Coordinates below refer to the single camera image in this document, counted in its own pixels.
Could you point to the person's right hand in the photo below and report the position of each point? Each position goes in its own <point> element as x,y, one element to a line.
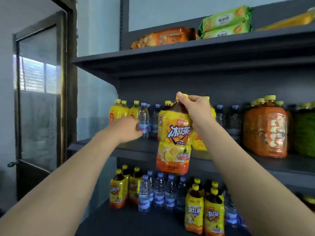
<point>200,111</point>

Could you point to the person's left hand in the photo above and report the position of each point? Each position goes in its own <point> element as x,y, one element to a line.
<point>125,130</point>

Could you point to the person's left fingers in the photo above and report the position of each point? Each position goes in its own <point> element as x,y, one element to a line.
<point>139,131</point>

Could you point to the person's right thumb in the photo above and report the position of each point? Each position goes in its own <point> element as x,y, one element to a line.
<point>182,101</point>

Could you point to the large yellow iced tea bottle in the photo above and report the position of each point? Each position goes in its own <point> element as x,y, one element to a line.
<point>173,144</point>

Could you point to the person's left forearm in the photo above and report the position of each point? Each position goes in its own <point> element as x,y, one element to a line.
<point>61,184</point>

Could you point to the person's right forearm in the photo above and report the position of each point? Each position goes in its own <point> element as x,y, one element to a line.
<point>246,184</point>

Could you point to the clear water bottle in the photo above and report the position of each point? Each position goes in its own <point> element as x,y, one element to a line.
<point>151,184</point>
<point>160,191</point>
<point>144,196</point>
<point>143,120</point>
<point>181,194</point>
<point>233,125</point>
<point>149,115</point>
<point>170,194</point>
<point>220,117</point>
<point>230,211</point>
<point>155,120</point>

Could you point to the dark grey metal shelf unit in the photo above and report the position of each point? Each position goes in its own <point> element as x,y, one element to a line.
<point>196,68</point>

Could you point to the orange biscuit packet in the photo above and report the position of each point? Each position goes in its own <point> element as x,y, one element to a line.
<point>164,36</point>

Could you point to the green biscuit packet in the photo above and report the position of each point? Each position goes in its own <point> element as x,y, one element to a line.
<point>226,31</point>
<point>225,18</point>

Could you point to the orange shrink-wrapped bottle pack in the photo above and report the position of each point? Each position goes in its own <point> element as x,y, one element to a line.
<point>265,130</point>

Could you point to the dark framed glass door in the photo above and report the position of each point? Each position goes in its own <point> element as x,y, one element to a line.
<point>37,115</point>

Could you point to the green shrink-wrapped bottle pack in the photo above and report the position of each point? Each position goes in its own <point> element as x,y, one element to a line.
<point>305,130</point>

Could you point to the dark round door knob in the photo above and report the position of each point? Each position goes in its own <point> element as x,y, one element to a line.
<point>11,164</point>

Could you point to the yellow snack packet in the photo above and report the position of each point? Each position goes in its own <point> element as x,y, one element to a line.
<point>288,22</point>

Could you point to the yellow capped dark bottle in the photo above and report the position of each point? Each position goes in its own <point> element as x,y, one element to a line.
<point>309,202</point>

